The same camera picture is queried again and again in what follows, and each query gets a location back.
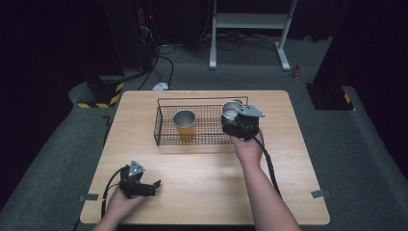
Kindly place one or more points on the white metal stand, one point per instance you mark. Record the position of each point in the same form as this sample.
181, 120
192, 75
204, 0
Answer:
250, 20

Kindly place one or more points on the black base with yellow stripes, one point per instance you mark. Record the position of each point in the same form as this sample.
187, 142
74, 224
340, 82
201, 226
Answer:
104, 93

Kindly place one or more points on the silver metal cup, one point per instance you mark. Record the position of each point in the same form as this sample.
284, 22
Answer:
229, 112

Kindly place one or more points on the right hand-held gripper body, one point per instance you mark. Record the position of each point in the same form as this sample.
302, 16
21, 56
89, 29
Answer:
247, 126

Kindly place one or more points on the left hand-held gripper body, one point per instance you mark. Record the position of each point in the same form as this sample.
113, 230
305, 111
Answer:
133, 187

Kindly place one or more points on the person's left hand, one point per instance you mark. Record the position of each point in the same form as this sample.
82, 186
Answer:
120, 207

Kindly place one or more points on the black base with yellow corner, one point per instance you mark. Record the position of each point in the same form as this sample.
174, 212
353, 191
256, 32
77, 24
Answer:
330, 97

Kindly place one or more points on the orange cup with metal inside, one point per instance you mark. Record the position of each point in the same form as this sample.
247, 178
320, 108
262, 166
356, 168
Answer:
186, 133

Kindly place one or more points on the person's right hand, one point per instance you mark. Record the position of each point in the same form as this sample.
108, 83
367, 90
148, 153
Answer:
250, 152

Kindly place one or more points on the dark equipment rack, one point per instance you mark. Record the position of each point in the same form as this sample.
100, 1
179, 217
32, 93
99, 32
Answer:
146, 32

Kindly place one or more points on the white power adapter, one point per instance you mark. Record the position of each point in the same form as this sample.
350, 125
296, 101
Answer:
160, 86

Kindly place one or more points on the small red object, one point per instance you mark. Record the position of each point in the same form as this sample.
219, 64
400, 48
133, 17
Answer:
296, 71

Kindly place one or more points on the grey tape piece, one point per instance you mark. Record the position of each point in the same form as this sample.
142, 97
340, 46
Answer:
320, 193
89, 197

